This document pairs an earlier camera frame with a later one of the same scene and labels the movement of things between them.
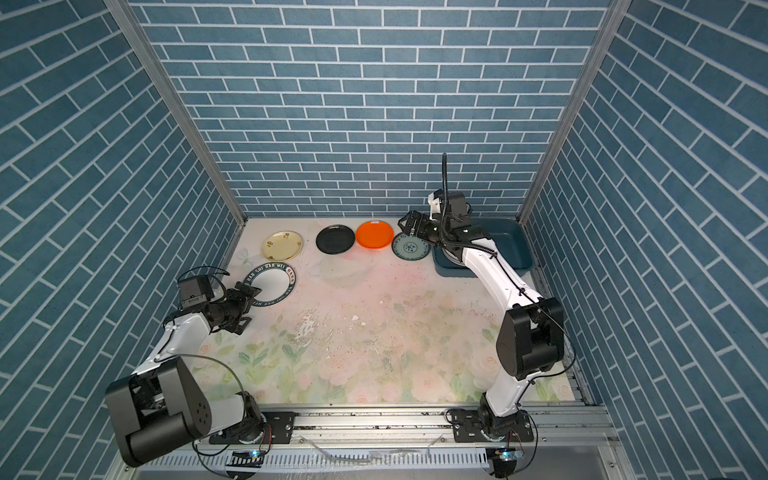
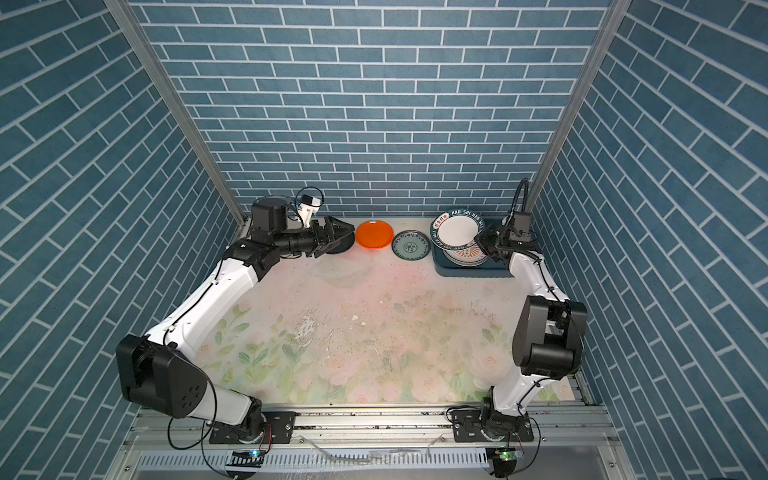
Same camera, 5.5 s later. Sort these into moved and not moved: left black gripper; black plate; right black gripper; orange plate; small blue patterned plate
Moved: left black gripper; right black gripper
Not moved: orange plate; small blue patterned plate; black plate
